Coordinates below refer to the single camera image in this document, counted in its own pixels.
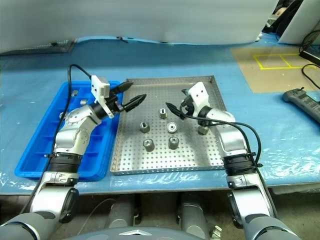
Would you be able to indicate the metal nut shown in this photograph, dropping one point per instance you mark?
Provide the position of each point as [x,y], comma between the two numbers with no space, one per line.
[163,113]
[144,127]

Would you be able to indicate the grey handheld remote controller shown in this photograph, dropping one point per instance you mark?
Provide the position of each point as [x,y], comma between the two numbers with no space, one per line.
[305,100]

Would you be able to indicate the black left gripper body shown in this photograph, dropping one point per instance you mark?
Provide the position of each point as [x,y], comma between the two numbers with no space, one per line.
[113,102]

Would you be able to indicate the dark grey rounded cylinder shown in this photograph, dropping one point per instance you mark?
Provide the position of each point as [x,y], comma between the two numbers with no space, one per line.
[193,215]
[122,212]

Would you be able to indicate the blue compartment tray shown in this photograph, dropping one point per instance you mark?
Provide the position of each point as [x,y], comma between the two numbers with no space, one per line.
[37,160]

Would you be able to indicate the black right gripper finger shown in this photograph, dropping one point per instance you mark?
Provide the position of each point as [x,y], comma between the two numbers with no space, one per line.
[184,91]
[175,110]

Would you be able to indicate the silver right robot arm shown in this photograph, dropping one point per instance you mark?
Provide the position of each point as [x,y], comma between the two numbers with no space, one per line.
[231,140]

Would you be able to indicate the blue table cover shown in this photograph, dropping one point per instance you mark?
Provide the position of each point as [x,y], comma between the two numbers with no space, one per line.
[250,150]

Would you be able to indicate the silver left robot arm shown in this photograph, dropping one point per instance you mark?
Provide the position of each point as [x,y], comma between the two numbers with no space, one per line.
[72,140]

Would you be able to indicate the black flat device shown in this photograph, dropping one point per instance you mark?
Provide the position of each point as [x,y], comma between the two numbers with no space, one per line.
[311,55]

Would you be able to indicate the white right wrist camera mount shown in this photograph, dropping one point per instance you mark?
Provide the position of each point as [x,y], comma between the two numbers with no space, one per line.
[200,93]

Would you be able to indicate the grey robot torso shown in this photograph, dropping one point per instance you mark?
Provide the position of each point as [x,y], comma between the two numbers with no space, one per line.
[140,235]

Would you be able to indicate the perforated metal tray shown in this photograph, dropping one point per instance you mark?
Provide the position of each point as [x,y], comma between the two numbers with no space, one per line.
[160,160]

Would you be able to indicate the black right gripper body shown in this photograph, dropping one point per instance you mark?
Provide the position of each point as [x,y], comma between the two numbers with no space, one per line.
[189,106]

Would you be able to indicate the white backdrop sheet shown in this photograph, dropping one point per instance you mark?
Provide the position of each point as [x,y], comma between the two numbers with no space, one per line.
[125,17]

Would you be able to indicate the white upright panel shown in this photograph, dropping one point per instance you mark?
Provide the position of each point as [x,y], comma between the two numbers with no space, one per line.
[300,22]

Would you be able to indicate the metal nut top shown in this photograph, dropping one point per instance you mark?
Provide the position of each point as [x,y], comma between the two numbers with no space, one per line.
[163,113]

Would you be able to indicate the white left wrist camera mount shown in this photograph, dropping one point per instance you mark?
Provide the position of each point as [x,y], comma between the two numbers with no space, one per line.
[98,86]

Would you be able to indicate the black equipment pile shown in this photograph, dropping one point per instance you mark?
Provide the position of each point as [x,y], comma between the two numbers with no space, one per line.
[282,21]

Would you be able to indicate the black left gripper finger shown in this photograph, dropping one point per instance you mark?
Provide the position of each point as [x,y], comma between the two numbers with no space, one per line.
[133,102]
[124,87]

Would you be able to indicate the brown cardboard mat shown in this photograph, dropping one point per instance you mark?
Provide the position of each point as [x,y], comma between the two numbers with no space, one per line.
[270,80]

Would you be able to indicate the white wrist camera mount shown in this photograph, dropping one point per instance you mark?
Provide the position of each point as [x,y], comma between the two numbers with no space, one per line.
[98,86]
[200,93]

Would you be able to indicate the small metal bracket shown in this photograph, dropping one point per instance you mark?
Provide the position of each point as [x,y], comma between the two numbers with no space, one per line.
[216,231]

